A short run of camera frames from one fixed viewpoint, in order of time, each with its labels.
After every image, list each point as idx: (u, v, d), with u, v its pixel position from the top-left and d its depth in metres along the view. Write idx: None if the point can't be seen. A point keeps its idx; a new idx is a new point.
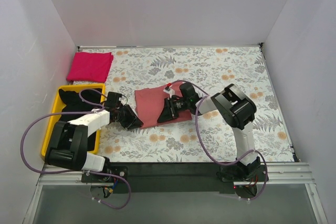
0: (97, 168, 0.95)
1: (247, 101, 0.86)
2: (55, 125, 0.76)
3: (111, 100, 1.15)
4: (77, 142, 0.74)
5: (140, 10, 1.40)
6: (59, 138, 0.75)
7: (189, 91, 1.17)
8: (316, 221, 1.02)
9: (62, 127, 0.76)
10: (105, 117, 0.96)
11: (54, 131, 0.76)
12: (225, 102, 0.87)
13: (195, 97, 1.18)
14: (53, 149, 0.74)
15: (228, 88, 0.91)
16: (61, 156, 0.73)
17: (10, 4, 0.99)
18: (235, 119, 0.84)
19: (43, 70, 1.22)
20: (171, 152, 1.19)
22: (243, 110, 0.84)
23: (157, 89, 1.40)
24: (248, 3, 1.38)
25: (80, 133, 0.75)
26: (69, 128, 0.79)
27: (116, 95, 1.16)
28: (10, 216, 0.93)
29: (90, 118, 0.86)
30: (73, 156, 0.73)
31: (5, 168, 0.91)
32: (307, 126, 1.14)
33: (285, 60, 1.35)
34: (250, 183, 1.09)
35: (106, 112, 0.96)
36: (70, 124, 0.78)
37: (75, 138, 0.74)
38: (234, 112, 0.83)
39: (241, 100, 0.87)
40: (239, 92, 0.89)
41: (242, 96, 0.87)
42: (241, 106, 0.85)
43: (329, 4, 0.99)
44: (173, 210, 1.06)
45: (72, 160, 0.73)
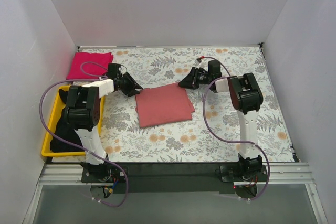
0: (101, 153, 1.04)
1: (256, 91, 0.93)
2: (71, 88, 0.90)
3: (111, 72, 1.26)
4: (92, 100, 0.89)
5: (140, 10, 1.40)
6: (74, 99, 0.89)
7: (214, 68, 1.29)
8: (316, 221, 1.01)
9: (77, 89, 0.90)
10: (111, 84, 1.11)
11: (70, 93, 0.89)
12: (237, 85, 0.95)
13: (218, 74, 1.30)
14: (72, 108, 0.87)
15: (245, 76, 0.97)
16: (79, 113, 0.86)
17: (10, 4, 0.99)
18: (239, 103, 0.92)
19: (43, 70, 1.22)
20: (171, 153, 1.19)
22: (249, 98, 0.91)
23: (158, 89, 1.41)
24: (248, 3, 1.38)
25: (93, 92, 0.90)
26: (82, 92, 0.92)
27: (116, 66, 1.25)
28: (10, 215, 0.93)
29: (98, 83, 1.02)
30: (89, 112, 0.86)
31: (6, 168, 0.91)
32: (307, 126, 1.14)
33: (285, 60, 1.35)
34: (250, 183, 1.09)
35: (111, 81, 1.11)
36: (83, 88, 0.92)
37: (90, 97, 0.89)
38: (241, 96, 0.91)
39: (252, 90, 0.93)
40: (255, 82, 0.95)
41: (254, 86, 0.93)
42: (249, 94, 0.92)
43: (328, 4, 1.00)
44: (173, 211, 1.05)
45: (88, 115, 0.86)
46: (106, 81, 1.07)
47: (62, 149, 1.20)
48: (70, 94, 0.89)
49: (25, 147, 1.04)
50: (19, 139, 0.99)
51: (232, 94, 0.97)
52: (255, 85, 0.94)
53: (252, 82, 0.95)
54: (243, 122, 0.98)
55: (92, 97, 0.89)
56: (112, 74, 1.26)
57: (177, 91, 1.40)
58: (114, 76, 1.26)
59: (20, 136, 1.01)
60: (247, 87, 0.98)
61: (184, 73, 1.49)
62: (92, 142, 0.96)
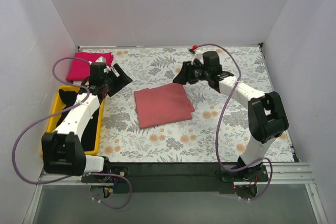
0: (97, 168, 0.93)
1: (281, 118, 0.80)
2: (43, 139, 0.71)
3: (95, 76, 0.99)
4: (73, 152, 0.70)
5: (140, 10, 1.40)
6: (51, 150, 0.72)
7: (212, 60, 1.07)
8: (316, 221, 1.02)
9: (51, 138, 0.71)
10: (93, 103, 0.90)
11: (43, 145, 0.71)
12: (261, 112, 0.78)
13: (218, 67, 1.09)
14: (51, 161, 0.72)
15: (269, 97, 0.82)
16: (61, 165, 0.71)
17: (10, 5, 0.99)
18: (262, 135, 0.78)
19: (43, 70, 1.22)
20: (171, 152, 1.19)
22: (273, 128, 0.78)
23: (157, 89, 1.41)
24: (248, 3, 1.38)
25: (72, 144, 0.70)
26: (59, 137, 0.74)
27: (101, 68, 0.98)
28: (10, 215, 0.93)
29: (77, 116, 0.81)
30: (72, 163, 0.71)
31: (6, 168, 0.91)
32: (307, 126, 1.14)
33: (285, 60, 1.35)
34: (250, 183, 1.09)
35: (93, 98, 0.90)
36: (59, 133, 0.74)
37: (69, 148, 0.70)
38: (265, 127, 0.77)
39: (277, 117, 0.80)
40: (280, 107, 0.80)
41: (280, 114, 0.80)
42: (273, 123, 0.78)
43: (328, 4, 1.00)
44: (173, 210, 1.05)
45: (73, 167, 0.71)
46: (86, 106, 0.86)
47: None
48: (43, 146, 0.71)
49: (25, 148, 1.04)
50: (19, 139, 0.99)
51: (253, 121, 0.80)
52: (279, 110, 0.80)
53: (277, 107, 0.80)
54: (256, 146, 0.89)
55: (71, 150, 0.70)
56: (98, 81, 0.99)
57: (178, 91, 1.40)
58: (102, 82, 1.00)
59: (20, 137, 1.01)
60: (266, 108, 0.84)
61: None
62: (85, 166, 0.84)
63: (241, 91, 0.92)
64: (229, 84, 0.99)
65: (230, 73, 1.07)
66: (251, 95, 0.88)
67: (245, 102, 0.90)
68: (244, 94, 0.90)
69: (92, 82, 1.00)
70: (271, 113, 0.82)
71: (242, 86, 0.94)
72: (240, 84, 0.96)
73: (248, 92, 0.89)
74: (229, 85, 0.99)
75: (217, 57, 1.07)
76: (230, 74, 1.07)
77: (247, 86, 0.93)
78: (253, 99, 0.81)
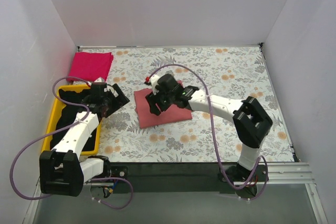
0: (97, 172, 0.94)
1: (265, 118, 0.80)
2: (41, 158, 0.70)
3: (95, 95, 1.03)
4: (71, 171, 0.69)
5: (140, 10, 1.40)
6: (49, 169, 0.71)
7: (170, 81, 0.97)
8: (316, 221, 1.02)
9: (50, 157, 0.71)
10: (92, 121, 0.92)
11: (42, 164, 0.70)
12: (248, 123, 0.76)
13: (178, 87, 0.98)
14: (49, 181, 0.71)
15: (248, 103, 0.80)
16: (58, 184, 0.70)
17: (10, 5, 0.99)
18: (256, 142, 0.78)
19: (43, 70, 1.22)
20: (171, 152, 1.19)
22: (263, 131, 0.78)
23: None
24: (248, 3, 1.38)
25: (70, 162, 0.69)
26: (56, 156, 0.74)
27: (101, 88, 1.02)
28: (10, 215, 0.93)
29: (77, 134, 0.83)
30: (70, 182, 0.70)
31: (6, 168, 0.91)
32: (307, 126, 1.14)
33: (285, 60, 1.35)
34: (251, 184, 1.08)
35: (92, 116, 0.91)
36: (58, 152, 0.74)
37: (67, 168, 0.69)
38: (257, 135, 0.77)
39: (262, 119, 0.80)
40: (260, 108, 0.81)
41: (263, 115, 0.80)
42: (261, 127, 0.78)
43: (328, 5, 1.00)
44: (173, 210, 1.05)
45: (71, 186, 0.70)
46: (86, 124, 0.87)
47: None
48: (42, 164, 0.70)
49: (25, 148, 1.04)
50: (19, 139, 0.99)
51: (243, 134, 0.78)
52: (261, 111, 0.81)
53: (259, 110, 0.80)
54: (253, 150, 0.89)
55: (69, 169, 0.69)
56: (98, 99, 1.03)
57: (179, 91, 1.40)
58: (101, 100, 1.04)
59: (20, 137, 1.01)
60: (248, 113, 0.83)
61: (184, 73, 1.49)
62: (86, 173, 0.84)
63: (218, 107, 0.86)
64: (201, 101, 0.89)
65: (193, 87, 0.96)
66: (231, 108, 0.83)
67: (229, 116, 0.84)
68: (223, 108, 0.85)
69: (92, 101, 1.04)
70: (253, 116, 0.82)
71: (216, 99, 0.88)
72: (212, 98, 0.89)
73: (226, 106, 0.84)
74: (201, 102, 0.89)
75: (172, 77, 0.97)
76: (195, 88, 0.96)
77: (220, 98, 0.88)
78: (237, 114, 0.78)
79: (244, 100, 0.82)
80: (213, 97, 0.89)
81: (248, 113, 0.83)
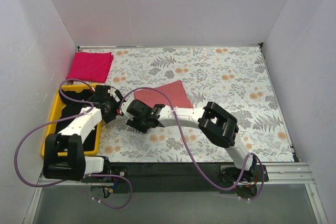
0: (97, 169, 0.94)
1: (229, 117, 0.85)
2: (47, 140, 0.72)
3: (99, 94, 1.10)
4: (74, 154, 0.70)
5: (140, 10, 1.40)
6: (53, 151, 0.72)
7: (137, 105, 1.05)
8: (316, 221, 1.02)
9: (55, 140, 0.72)
10: (97, 114, 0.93)
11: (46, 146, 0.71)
12: (214, 127, 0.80)
13: (146, 108, 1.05)
14: (51, 163, 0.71)
15: (209, 108, 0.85)
16: (60, 168, 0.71)
17: (10, 5, 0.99)
18: (228, 142, 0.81)
19: (43, 70, 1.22)
20: (171, 152, 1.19)
22: (231, 131, 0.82)
23: (175, 88, 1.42)
24: (248, 3, 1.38)
25: (74, 146, 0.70)
26: (61, 140, 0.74)
27: (105, 88, 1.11)
28: (10, 215, 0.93)
29: (82, 122, 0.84)
30: (72, 167, 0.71)
31: (6, 168, 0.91)
32: (307, 126, 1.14)
33: (285, 60, 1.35)
34: (250, 184, 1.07)
35: (97, 110, 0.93)
36: (62, 136, 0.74)
37: (71, 151, 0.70)
38: (226, 135, 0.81)
39: (226, 119, 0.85)
40: (222, 109, 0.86)
41: (226, 116, 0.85)
42: (227, 126, 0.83)
43: (328, 5, 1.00)
44: (173, 211, 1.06)
45: (72, 171, 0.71)
46: (91, 115, 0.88)
47: None
48: (47, 146, 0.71)
49: (25, 148, 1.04)
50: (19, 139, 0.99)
51: (212, 138, 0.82)
52: (222, 113, 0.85)
53: (220, 112, 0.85)
54: (234, 149, 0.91)
55: (73, 153, 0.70)
56: (102, 97, 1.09)
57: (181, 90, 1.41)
58: (104, 99, 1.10)
59: (20, 136, 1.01)
60: (212, 117, 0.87)
61: (184, 73, 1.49)
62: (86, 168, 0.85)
63: (184, 118, 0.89)
64: (169, 116, 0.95)
65: (159, 105, 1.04)
66: (196, 117, 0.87)
67: (195, 125, 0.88)
68: (188, 119, 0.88)
69: (95, 99, 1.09)
70: (218, 119, 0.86)
71: (180, 111, 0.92)
72: (177, 110, 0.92)
73: (191, 115, 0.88)
74: (169, 117, 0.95)
75: (138, 102, 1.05)
76: (161, 105, 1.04)
77: (184, 110, 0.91)
78: (201, 121, 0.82)
79: (205, 106, 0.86)
80: (178, 109, 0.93)
81: (212, 117, 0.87)
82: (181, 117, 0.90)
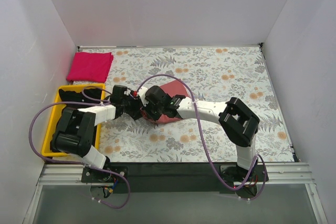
0: (97, 165, 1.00)
1: (252, 116, 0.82)
2: (65, 111, 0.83)
3: (115, 95, 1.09)
4: (85, 126, 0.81)
5: (140, 10, 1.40)
6: (67, 123, 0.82)
7: (157, 93, 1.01)
8: (316, 221, 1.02)
9: (72, 113, 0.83)
10: (112, 110, 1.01)
11: (63, 116, 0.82)
12: (234, 123, 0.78)
13: (166, 97, 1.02)
14: (61, 133, 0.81)
15: (232, 104, 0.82)
16: (67, 140, 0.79)
17: (10, 4, 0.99)
18: (246, 141, 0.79)
19: (43, 70, 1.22)
20: (171, 152, 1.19)
22: (251, 130, 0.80)
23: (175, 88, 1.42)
24: (248, 3, 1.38)
25: (87, 119, 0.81)
26: (76, 116, 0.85)
27: (122, 91, 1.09)
28: (10, 215, 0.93)
29: (97, 108, 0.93)
30: (79, 141, 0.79)
31: (6, 168, 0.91)
32: (307, 126, 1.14)
33: (285, 60, 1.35)
34: (250, 184, 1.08)
35: (113, 106, 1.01)
36: (79, 112, 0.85)
37: (84, 125, 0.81)
38: (245, 133, 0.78)
39: (248, 117, 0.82)
40: (245, 107, 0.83)
41: (249, 114, 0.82)
42: (249, 125, 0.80)
43: (328, 5, 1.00)
44: (172, 211, 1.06)
45: (77, 146, 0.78)
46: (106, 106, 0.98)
47: None
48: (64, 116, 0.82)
49: (25, 148, 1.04)
50: (19, 139, 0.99)
51: (231, 134, 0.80)
52: (245, 110, 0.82)
53: (243, 109, 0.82)
54: (245, 148, 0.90)
55: (84, 127, 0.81)
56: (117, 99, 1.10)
57: (176, 90, 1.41)
58: (119, 100, 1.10)
59: (20, 136, 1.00)
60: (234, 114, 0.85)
61: (184, 73, 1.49)
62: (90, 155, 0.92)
63: (204, 111, 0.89)
64: (188, 108, 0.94)
65: (180, 96, 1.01)
66: (216, 111, 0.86)
67: (214, 119, 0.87)
68: (209, 112, 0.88)
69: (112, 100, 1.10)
70: (240, 116, 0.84)
71: (201, 105, 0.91)
72: (198, 104, 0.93)
73: (212, 109, 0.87)
74: (189, 109, 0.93)
75: (159, 88, 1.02)
76: (181, 97, 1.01)
77: (205, 104, 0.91)
78: (222, 116, 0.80)
79: (228, 102, 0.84)
80: (199, 103, 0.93)
81: (234, 114, 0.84)
82: (201, 110, 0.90)
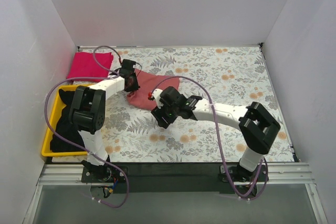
0: (101, 153, 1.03)
1: (272, 123, 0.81)
2: (76, 89, 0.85)
3: (125, 67, 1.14)
4: (97, 104, 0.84)
5: (140, 10, 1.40)
6: (81, 100, 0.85)
7: (172, 93, 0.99)
8: (316, 221, 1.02)
9: (84, 91, 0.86)
10: (121, 82, 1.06)
11: (76, 94, 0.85)
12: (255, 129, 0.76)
13: (181, 98, 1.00)
14: (76, 110, 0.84)
15: (253, 108, 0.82)
16: (82, 116, 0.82)
17: (10, 4, 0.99)
18: (265, 148, 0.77)
19: (43, 70, 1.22)
20: (171, 152, 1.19)
22: (271, 136, 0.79)
23: (168, 85, 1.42)
24: (248, 3, 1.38)
25: (98, 96, 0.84)
26: (88, 94, 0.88)
27: (131, 63, 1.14)
28: (10, 215, 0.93)
29: (107, 84, 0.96)
30: (93, 117, 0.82)
31: (6, 168, 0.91)
32: (307, 126, 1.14)
33: (285, 60, 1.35)
34: (250, 183, 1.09)
35: (121, 79, 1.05)
36: (90, 89, 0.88)
37: (95, 102, 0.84)
38: (265, 139, 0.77)
39: (269, 123, 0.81)
40: (266, 113, 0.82)
41: (270, 120, 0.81)
42: (269, 131, 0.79)
43: (329, 5, 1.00)
44: (172, 211, 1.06)
45: (92, 120, 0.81)
46: (115, 81, 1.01)
47: (62, 149, 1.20)
48: (76, 94, 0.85)
49: (25, 148, 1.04)
50: (19, 139, 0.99)
51: (250, 139, 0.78)
52: (266, 116, 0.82)
53: (265, 115, 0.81)
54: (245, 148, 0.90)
55: (96, 104, 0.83)
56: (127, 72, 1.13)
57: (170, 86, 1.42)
58: (128, 73, 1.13)
59: (20, 136, 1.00)
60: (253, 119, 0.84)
61: (184, 73, 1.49)
62: (95, 142, 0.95)
63: (222, 114, 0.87)
64: (205, 110, 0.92)
65: (196, 97, 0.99)
66: (236, 115, 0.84)
67: (233, 124, 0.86)
68: (228, 116, 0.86)
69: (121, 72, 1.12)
70: (259, 121, 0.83)
71: (219, 107, 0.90)
72: (216, 106, 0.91)
73: (231, 113, 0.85)
74: (206, 111, 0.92)
75: (175, 89, 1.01)
76: (198, 98, 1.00)
77: (224, 106, 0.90)
78: (242, 121, 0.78)
79: (248, 106, 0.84)
80: (218, 105, 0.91)
81: (254, 118, 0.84)
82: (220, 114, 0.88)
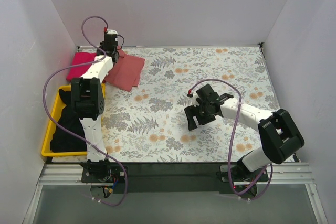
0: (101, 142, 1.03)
1: (295, 135, 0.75)
2: (72, 83, 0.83)
3: (107, 43, 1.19)
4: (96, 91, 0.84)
5: (140, 10, 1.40)
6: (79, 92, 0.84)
7: (206, 89, 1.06)
8: (316, 221, 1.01)
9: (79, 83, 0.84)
10: (109, 62, 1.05)
11: (73, 87, 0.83)
12: (273, 133, 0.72)
13: (213, 95, 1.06)
14: (77, 102, 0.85)
15: (277, 115, 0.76)
16: (85, 105, 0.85)
17: (11, 5, 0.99)
18: (279, 157, 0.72)
19: (43, 70, 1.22)
20: (171, 152, 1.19)
22: (290, 148, 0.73)
23: (133, 67, 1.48)
24: (248, 3, 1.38)
25: (95, 85, 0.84)
26: (83, 83, 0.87)
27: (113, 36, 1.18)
28: (10, 215, 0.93)
29: (98, 68, 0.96)
30: (95, 104, 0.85)
31: (6, 168, 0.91)
32: (307, 126, 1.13)
33: (285, 60, 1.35)
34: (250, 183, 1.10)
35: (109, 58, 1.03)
36: (84, 79, 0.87)
37: (94, 91, 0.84)
38: (282, 149, 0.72)
39: (291, 135, 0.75)
40: (291, 125, 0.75)
41: (293, 132, 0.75)
42: (289, 142, 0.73)
43: (329, 5, 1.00)
44: (172, 210, 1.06)
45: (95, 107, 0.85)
46: (104, 62, 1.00)
47: (62, 149, 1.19)
48: (73, 87, 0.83)
49: (25, 148, 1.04)
50: (19, 139, 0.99)
51: (266, 143, 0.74)
52: (291, 127, 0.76)
53: (289, 125, 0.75)
54: None
55: (94, 92, 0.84)
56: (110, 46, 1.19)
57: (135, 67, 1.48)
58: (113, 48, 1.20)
59: (20, 136, 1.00)
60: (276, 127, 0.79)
61: (184, 73, 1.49)
62: (95, 134, 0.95)
63: (247, 114, 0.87)
64: (232, 107, 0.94)
65: (227, 94, 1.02)
66: (259, 117, 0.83)
67: (254, 124, 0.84)
68: (251, 116, 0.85)
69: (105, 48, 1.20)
70: (283, 130, 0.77)
71: (246, 107, 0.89)
72: (242, 105, 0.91)
73: (254, 114, 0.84)
74: (232, 108, 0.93)
75: (209, 85, 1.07)
76: (229, 96, 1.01)
77: (251, 107, 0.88)
78: (261, 123, 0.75)
79: (274, 112, 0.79)
80: (244, 105, 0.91)
81: (278, 127, 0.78)
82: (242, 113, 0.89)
